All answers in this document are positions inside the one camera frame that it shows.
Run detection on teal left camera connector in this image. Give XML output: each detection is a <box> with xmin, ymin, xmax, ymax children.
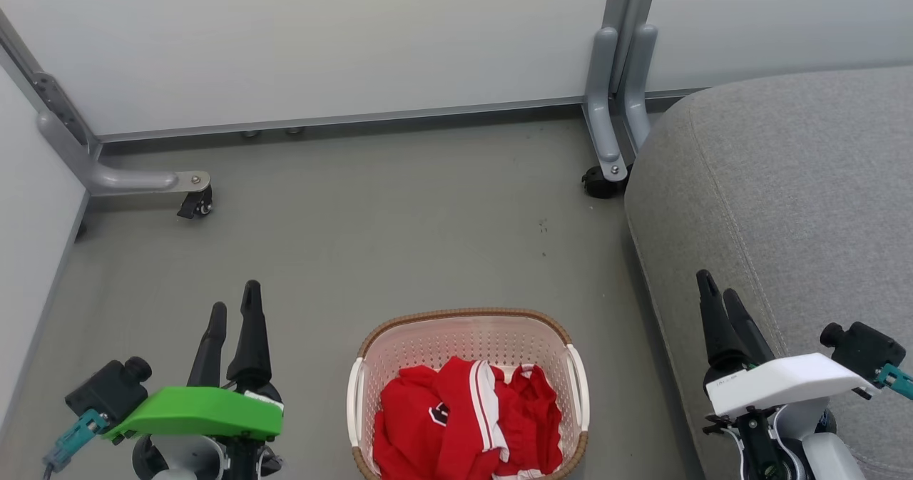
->
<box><xmin>43</xmin><ymin>409</ymin><xmax>109</xmax><ymax>474</ymax></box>

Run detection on long grey partition foot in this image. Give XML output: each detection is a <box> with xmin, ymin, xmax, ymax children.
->
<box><xmin>37</xmin><ymin>109</ymin><xmax>212</xmax><ymax>198</ymax></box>

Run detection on teal camera connector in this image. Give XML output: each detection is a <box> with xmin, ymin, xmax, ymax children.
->
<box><xmin>43</xmin><ymin>409</ymin><xmax>109</xmax><ymax>474</ymax></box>
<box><xmin>876</xmin><ymin>364</ymin><xmax>913</xmax><ymax>402</ymax></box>

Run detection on grey corner partition post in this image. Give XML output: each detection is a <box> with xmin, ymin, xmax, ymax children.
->
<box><xmin>0</xmin><ymin>9</ymin><xmax>98</xmax><ymax>147</ymax></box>

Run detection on teal right camera connector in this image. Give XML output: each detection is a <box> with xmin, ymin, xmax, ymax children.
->
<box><xmin>876</xmin><ymin>364</ymin><xmax>913</xmax><ymax>402</ymax></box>

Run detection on white laundry basket brown rim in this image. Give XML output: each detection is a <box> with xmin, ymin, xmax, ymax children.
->
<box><xmin>347</xmin><ymin>307</ymin><xmax>591</xmax><ymax>480</ymax></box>

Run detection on red shirt white striped sleeves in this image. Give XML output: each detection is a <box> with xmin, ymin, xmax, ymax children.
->
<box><xmin>437</xmin><ymin>357</ymin><xmax>564</xmax><ymax>480</ymax></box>

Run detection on red jersey number 23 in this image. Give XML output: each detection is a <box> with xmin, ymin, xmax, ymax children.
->
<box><xmin>372</xmin><ymin>366</ymin><xmax>457</xmax><ymax>480</ymax></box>

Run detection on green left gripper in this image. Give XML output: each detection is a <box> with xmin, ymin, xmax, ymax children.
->
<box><xmin>121</xmin><ymin>280</ymin><xmax>285</xmax><ymax>442</ymax></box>

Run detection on black caster wheel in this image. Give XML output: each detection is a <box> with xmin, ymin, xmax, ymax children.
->
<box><xmin>177</xmin><ymin>184</ymin><xmax>214</xmax><ymax>220</ymax></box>
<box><xmin>581</xmin><ymin>165</ymin><xmax>633</xmax><ymax>200</ymax></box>

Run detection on grey partition bottom rail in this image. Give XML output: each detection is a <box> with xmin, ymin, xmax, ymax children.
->
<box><xmin>95</xmin><ymin>96</ymin><xmax>587</xmax><ymax>143</ymax></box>

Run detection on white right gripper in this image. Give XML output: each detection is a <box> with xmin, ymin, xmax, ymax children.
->
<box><xmin>696</xmin><ymin>270</ymin><xmax>880</xmax><ymax>419</ymax></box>

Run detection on grey fabric sofa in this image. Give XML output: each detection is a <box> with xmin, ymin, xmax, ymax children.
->
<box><xmin>624</xmin><ymin>66</ymin><xmax>913</xmax><ymax>480</ymax></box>

